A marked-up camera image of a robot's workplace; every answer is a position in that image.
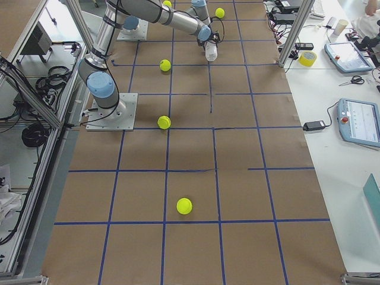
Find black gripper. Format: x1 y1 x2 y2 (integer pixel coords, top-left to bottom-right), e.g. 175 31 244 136
198 30 221 46

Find white tennis ball can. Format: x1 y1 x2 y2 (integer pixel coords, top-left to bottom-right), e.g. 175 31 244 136
204 42 218 62

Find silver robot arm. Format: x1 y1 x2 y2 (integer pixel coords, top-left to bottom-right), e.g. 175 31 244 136
79 1 126 118
106 1 220 45

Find tennis ball near arm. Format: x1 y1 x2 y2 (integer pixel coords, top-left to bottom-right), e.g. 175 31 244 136
159 59 172 72

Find far yellow tennis ball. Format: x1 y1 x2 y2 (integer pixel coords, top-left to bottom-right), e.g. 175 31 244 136
215 7 225 19

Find yellow tennis ball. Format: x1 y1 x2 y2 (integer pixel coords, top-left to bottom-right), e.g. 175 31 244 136
163 0 172 7
215 7 225 19

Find farthest yellow tennis ball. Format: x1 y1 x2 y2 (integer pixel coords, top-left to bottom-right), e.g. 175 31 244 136
163 0 172 7

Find tennis ball with black lettering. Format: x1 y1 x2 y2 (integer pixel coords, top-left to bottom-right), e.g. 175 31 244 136
157 115 172 129

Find yellow tennis ball Wilson print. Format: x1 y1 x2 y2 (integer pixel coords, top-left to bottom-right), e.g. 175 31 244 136
176 198 193 215

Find yellow tape roll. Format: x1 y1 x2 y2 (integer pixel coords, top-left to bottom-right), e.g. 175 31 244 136
299 51 317 67

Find paper cup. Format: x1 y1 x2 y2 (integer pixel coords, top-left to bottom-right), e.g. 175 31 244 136
333 19 349 36

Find far teach pendant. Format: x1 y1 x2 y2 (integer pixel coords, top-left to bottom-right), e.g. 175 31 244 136
324 42 373 73

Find teach pendant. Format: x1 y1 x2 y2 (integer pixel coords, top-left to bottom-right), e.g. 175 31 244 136
337 99 379 147
324 42 373 73

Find black power adapter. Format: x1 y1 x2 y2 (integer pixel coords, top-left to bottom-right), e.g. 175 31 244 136
302 121 326 131

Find brown paper table cover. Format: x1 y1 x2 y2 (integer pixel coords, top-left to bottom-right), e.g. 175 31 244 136
42 1 344 284

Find black scissors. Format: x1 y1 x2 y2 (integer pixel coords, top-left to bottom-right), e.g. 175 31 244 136
340 75 365 86

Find near teach pendant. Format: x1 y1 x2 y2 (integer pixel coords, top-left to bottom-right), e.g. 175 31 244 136
337 99 379 147

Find grey control box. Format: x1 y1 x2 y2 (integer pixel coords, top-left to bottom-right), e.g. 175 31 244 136
21 22 52 55

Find aluminium frame post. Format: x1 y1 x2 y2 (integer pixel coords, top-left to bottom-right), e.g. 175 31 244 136
278 0 315 68

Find black coiled cable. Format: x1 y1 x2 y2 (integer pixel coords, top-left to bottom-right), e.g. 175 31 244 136
21 122 48 148

